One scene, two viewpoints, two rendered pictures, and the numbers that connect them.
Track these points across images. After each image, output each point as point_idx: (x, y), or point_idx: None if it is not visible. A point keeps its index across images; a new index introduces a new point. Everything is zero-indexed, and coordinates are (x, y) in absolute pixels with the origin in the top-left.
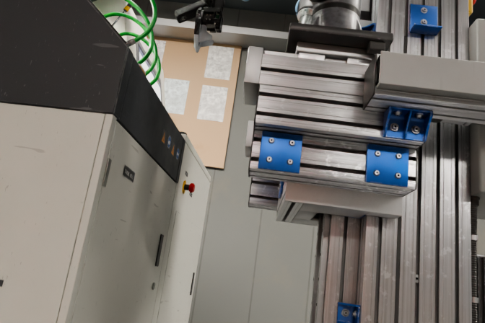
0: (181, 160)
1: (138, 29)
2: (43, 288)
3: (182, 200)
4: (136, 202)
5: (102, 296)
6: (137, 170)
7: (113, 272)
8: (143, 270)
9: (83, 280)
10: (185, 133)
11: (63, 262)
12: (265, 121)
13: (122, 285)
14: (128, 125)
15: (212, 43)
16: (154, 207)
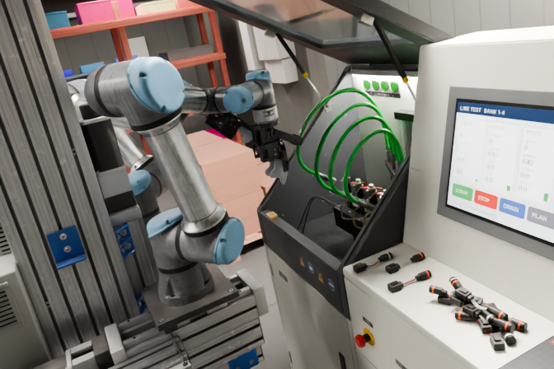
0: (344, 296)
1: (473, 60)
2: None
3: (373, 352)
4: (296, 297)
5: (295, 333)
6: (288, 277)
7: (297, 327)
8: (326, 358)
9: (281, 312)
10: (353, 267)
11: None
12: None
13: (307, 344)
14: (271, 248)
15: (269, 175)
16: (317, 316)
